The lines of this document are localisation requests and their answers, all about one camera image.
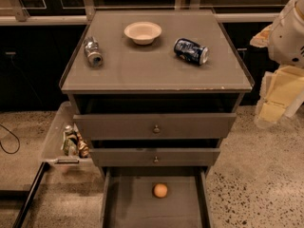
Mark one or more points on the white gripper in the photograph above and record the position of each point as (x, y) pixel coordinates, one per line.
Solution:
(287, 38)

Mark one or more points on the orange fruit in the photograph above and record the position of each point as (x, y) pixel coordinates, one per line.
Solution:
(160, 190)

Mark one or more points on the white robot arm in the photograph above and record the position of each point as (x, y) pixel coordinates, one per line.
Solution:
(286, 38)

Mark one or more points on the grey drawer cabinet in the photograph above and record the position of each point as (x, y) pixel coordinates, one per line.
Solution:
(135, 79)

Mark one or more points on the grey top drawer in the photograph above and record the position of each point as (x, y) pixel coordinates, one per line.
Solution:
(155, 126)

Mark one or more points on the grey drawer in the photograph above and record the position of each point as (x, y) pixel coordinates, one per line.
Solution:
(155, 126)
(154, 153)
(129, 201)

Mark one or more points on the grey middle drawer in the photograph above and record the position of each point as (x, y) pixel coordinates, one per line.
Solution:
(154, 153)

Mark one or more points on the grey bottom drawer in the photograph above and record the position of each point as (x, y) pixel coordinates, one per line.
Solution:
(129, 201)

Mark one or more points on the crushed blue can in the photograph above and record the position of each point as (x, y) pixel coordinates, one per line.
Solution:
(191, 51)

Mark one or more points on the beige paper bowl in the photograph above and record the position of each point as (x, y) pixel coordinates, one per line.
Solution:
(143, 33)

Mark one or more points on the crushed silver can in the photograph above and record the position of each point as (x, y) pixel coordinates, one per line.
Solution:
(92, 52)

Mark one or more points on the brown packaged item in bin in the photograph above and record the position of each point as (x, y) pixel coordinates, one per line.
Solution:
(83, 148)

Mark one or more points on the green packaged item in bin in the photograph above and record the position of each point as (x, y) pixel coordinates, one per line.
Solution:
(70, 141)

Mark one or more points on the metal window railing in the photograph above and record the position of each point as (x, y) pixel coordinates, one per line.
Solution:
(47, 12)

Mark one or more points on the black floor rail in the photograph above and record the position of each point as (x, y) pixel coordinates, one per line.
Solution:
(30, 194)

